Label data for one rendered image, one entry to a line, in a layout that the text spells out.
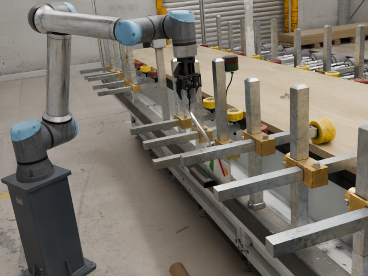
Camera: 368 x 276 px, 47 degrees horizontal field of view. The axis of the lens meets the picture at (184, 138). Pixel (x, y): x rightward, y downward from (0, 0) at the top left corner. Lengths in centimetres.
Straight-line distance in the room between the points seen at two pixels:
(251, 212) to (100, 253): 137
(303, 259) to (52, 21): 130
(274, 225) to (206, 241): 125
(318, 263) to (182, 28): 90
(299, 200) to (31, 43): 851
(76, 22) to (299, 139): 100
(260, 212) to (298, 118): 45
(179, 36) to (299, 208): 75
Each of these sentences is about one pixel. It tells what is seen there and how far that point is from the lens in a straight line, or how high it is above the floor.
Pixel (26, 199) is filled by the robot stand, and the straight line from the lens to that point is 220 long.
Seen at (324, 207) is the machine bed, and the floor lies 69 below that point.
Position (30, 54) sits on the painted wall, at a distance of 941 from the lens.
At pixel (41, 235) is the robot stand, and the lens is 227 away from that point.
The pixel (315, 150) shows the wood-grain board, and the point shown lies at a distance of 145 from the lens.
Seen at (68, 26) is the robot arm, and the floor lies 133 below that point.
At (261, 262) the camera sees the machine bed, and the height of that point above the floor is 17.
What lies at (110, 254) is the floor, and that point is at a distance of 260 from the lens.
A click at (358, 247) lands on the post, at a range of 104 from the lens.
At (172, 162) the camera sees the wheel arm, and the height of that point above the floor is 84.
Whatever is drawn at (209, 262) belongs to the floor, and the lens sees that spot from 242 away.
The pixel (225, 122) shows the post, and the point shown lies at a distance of 158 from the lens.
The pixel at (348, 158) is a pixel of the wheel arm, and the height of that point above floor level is 96.
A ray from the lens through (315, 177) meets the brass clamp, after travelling 110.
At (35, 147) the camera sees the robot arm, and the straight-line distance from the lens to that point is 217.
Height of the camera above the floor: 142
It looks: 19 degrees down
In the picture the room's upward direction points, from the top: 6 degrees counter-clockwise
